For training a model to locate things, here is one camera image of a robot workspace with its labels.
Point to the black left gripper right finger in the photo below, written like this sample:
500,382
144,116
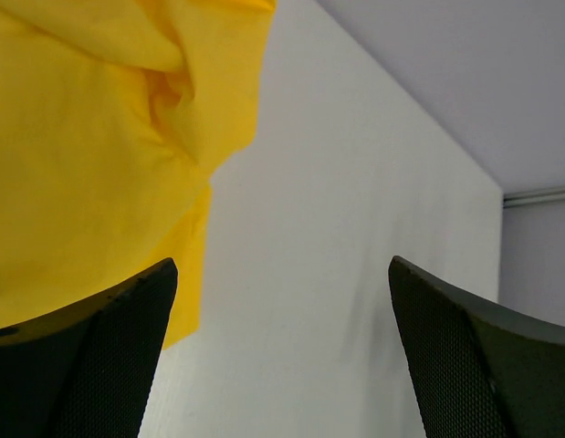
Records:
478,369

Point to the yellow shorts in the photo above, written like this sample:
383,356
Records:
114,115

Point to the right side table rail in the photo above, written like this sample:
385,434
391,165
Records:
551,195

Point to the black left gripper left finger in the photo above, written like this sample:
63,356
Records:
86,370

